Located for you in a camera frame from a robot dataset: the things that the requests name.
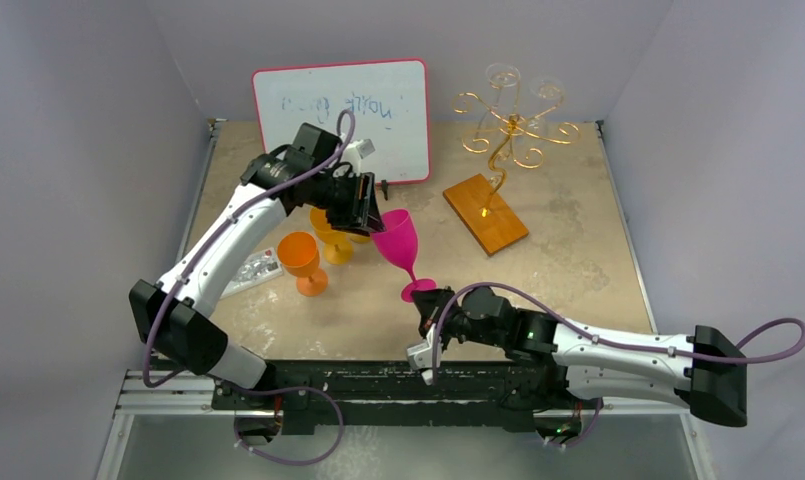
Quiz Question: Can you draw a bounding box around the orange wine glass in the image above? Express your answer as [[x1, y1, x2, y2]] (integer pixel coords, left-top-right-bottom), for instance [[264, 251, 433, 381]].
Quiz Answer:
[[277, 231, 329, 297]]

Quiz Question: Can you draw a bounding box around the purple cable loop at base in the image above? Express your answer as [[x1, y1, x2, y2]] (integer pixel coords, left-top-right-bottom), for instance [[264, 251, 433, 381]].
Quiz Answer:
[[232, 385, 347, 468]]

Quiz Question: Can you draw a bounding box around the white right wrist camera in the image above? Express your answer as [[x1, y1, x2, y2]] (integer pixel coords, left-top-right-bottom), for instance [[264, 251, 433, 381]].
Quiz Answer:
[[406, 331, 440, 371]]

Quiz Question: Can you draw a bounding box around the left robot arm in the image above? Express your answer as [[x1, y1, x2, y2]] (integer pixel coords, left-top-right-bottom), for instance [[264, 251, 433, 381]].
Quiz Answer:
[[129, 123, 385, 409]]

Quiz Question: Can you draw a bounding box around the white plastic packaged item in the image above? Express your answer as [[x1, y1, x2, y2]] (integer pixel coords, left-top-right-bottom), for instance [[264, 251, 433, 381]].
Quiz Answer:
[[220, 248, 284, 299]]

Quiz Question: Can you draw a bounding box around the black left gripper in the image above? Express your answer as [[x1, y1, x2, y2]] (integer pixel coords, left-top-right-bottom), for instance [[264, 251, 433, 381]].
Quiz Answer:
[[311, 171, 386, 238]]

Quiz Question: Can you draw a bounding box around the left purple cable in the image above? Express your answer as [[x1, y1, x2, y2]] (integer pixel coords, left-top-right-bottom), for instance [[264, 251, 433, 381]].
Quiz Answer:
[[141, 109, 357, 390]]

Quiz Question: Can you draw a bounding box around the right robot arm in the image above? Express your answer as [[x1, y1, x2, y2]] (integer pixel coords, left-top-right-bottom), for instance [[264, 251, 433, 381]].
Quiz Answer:
[[407, 287, 748, 427]]

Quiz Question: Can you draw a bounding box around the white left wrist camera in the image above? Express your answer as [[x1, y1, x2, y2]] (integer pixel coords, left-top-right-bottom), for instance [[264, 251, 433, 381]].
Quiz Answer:
[[341, 139, 375, 174]]

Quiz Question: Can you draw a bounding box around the red framed whiteboard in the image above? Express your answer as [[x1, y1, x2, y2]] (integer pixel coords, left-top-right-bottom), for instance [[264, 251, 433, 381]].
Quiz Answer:
[[251, 59, 431, 184]]

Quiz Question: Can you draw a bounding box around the pink wine glass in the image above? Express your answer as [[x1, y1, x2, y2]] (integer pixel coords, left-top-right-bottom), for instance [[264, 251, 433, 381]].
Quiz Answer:
[[371, 209, 437, 303]]

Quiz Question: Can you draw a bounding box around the black metal base frame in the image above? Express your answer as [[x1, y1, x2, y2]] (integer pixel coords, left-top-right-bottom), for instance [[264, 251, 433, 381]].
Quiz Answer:
[[113, 357, 698, 439]]

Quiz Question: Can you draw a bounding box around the yellow wine glass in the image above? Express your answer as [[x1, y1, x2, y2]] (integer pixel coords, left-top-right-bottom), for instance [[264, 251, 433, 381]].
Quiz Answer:
[[347, 231, 371, 244], [309, 208, 354, 265]]

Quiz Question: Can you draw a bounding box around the yellow wine glass front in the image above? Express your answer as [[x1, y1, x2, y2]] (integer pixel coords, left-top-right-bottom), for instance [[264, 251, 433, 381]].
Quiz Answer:
[[309, 208, 354, 265]]

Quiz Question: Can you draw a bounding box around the clear wine glass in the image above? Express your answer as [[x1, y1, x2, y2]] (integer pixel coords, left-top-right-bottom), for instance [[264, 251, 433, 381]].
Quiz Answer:
[[528, 75, 566, 128], [480, 63, 521, 131]]

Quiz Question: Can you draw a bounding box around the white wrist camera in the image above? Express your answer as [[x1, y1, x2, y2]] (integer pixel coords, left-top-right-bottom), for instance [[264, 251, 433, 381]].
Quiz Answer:
[[406, 331, 440, 371], [341, 139, 375, 174]]

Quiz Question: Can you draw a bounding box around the gold wire wine glass rack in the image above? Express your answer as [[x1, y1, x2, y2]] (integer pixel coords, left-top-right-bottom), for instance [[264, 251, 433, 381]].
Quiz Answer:
[[443, 92, 581, 257]]

